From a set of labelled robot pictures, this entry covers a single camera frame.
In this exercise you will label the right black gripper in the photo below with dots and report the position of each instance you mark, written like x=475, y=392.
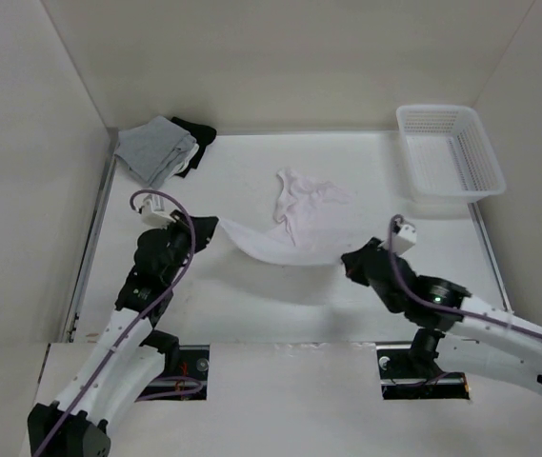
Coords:
x=353, y=264

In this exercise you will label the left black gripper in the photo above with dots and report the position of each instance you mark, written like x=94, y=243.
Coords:
x=204, y=229

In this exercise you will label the white tank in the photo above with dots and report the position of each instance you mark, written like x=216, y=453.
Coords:
x=187, y=159
x=313, y=225

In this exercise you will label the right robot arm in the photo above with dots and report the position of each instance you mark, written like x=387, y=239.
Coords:
x=457, y=331

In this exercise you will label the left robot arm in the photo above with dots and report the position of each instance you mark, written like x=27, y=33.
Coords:
x=130, y=352

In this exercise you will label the folded white tank top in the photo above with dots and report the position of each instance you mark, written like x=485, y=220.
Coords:
x=187, y=159

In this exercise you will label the folded grey tank top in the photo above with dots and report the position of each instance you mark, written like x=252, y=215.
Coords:
x=152, y=152

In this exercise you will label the folded black tank top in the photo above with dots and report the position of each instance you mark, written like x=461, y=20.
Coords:
x=204, y=136

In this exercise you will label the white plastic basket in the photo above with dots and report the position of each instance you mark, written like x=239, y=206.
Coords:
x=448, y=155

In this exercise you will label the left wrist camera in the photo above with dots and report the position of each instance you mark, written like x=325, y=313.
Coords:
x=155, y=212

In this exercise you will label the left metal table rail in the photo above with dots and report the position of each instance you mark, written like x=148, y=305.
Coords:
x=98, y=213

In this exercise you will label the metal table rail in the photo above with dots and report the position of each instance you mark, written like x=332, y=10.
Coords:
x=98, y=213
x=484, y=237

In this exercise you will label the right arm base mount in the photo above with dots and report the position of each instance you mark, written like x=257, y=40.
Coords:
x=409, y=371

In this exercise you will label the right metal table rail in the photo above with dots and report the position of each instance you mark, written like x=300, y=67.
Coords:
x=484, y=237

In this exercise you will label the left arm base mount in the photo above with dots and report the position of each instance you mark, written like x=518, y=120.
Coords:
x=185, y=377

